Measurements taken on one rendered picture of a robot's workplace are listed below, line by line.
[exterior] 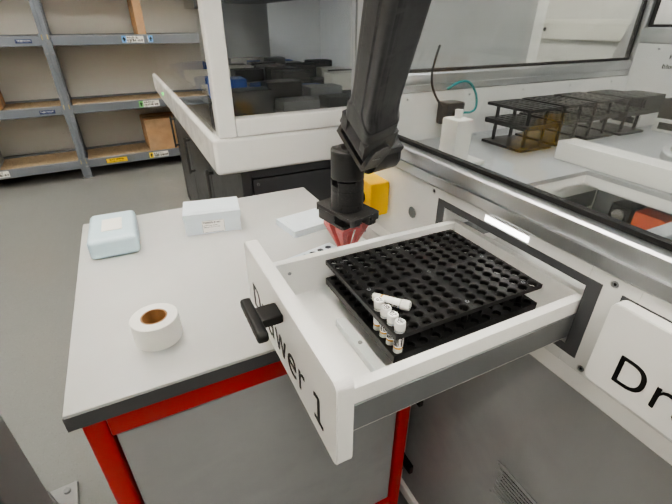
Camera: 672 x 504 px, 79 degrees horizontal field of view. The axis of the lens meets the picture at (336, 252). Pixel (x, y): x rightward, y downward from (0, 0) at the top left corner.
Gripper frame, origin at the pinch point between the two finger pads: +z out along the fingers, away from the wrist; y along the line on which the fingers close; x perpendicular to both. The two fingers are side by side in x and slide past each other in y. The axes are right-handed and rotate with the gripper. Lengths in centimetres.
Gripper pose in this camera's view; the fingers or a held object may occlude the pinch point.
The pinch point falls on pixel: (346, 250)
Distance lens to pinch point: 77.0
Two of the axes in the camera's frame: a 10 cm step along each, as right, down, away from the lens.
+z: 0.0, 8.6, 5.2
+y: -6.3, -4.0, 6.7
